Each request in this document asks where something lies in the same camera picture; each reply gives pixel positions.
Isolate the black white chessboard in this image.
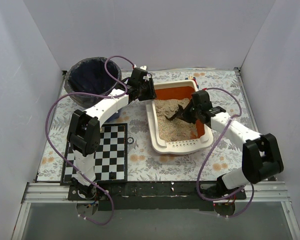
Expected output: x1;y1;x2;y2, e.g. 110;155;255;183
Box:
61;122;129;186

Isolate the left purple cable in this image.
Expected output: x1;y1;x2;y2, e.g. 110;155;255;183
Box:
45;55;137;226

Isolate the white orange litter box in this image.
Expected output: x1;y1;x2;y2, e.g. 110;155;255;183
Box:
146;79;213;155

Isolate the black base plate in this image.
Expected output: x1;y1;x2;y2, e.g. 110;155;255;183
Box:
67;180;248;211

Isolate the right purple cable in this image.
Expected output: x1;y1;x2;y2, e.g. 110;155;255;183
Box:
196;87;255;218

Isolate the red toy car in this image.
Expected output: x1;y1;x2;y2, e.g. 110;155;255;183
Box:
188;77;199;89

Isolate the black chess piece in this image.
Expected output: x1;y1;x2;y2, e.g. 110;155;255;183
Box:
109;172;116;180

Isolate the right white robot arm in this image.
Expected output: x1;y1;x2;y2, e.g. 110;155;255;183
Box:
168;89;284;200

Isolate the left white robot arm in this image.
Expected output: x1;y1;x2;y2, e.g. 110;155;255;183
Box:
67;66;156;199

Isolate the blue trash bin with bag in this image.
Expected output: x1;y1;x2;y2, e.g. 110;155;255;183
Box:
64;57;122;96

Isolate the purple cable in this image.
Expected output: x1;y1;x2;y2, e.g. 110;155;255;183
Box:
196;87;255;218
45;55;137;226

